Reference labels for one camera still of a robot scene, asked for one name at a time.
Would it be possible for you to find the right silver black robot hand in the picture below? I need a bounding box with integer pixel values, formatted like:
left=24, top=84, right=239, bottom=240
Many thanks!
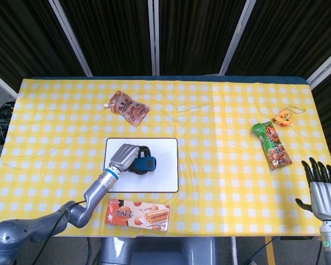
left=295, top=157, right=331, bottom=221

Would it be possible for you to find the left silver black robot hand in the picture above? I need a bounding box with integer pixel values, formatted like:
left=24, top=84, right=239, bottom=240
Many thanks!
left=108, top=142, right=152, bottom=176

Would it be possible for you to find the blue black handheld device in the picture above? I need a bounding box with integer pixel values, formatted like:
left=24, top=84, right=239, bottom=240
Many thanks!
left=132, top=156, right=158, bottom=174

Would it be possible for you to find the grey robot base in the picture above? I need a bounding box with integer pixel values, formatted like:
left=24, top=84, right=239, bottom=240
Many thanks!
left=99, top=236, right=218, bottom=265

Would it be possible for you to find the white rectangular mat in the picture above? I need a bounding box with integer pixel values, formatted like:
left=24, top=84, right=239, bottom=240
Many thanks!
left=103, top=137, right=179, bottom=193

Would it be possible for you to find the brown spout pouch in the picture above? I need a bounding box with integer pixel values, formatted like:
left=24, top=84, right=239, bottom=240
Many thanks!
left=104, top=90, right=151, bottom=126

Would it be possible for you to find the orange egg roll box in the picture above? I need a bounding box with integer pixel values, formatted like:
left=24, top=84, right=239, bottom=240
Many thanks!
left=104, top=198, right=171, bottom=232

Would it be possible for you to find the green peanut snack bag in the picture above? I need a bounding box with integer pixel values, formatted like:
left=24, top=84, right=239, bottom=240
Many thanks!
left=252, top=120, right=293, bottom=171

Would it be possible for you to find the yellow table leg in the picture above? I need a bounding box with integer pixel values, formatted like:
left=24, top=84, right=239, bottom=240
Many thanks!
left=265, top=236, right=276, bottom=265

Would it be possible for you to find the yellow white checkered tablecloth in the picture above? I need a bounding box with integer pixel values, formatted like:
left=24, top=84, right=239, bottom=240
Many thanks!
left=0, top=78, right=331, bottom=238

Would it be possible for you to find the black curtain panel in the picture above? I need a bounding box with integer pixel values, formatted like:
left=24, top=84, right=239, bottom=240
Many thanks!
left=59, top=0, right=155, bottom=77
left=158, top=0, right=248, bottom=76
left=226, top=0, right=331, bottom=81
left=0, top=0, right=85, bottom=92

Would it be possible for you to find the blue cable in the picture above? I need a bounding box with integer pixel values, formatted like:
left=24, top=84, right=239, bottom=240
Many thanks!
left=250, top=236, right=277, bottom=265

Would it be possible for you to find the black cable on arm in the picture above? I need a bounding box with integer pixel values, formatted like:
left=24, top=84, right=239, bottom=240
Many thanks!
left=51, top=200, right=88, bottom=265

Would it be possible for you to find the small orange toy with cord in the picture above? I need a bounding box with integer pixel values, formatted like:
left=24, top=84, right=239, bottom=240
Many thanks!
left=271, top=106, right=306, bottom=128

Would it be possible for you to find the white partition post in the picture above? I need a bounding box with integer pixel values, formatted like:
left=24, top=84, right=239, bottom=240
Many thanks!
left=0, top=67, right=17, bottom=99
left=147, top=0, right=161, bottom=76
left=219, top=0, right=256, bottom=76
left=306, top=51, right=331, bottom=89
left=48, top=0, right=93, bottom=77

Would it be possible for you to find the black cable bundle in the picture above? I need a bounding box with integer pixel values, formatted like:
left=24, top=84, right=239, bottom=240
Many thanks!
left=0, top=92, right=16, bottom=144

